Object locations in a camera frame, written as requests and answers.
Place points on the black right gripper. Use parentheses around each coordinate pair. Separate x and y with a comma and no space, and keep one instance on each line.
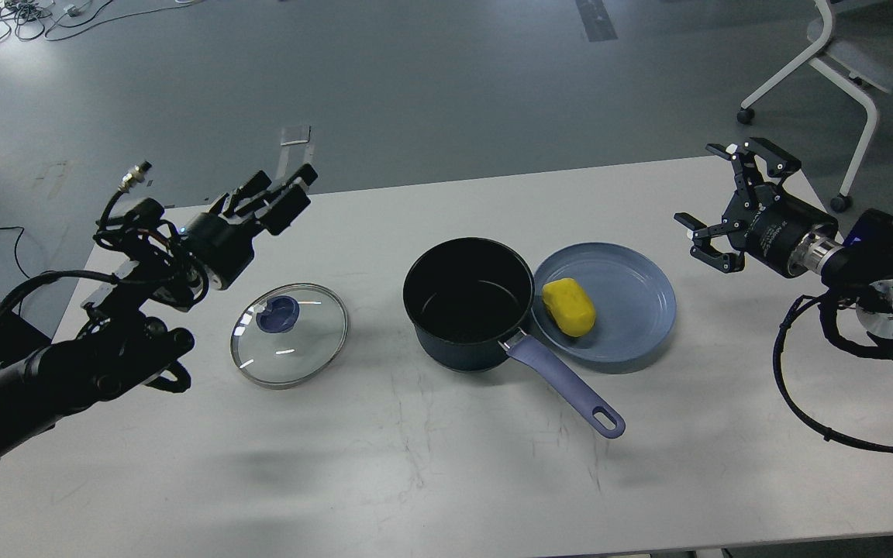
(764,222)

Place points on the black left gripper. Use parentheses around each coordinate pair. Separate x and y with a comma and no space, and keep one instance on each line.
(224,249)

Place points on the glass pot lid blue knob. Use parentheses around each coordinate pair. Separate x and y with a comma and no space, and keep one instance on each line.
(288,335)

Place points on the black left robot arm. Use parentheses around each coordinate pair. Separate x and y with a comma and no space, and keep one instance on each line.
(119,347)

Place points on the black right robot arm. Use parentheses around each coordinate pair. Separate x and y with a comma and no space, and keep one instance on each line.
(856,309)

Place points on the yellow potato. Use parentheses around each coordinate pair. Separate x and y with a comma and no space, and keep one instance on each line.
(569,306)

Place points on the blue round plate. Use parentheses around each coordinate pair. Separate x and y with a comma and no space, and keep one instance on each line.
(632,296)

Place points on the white office chair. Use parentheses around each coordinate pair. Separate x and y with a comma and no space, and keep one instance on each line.
(853,48)

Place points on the dark blue saucepan with handle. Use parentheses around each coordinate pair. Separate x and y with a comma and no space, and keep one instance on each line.
(469,300)

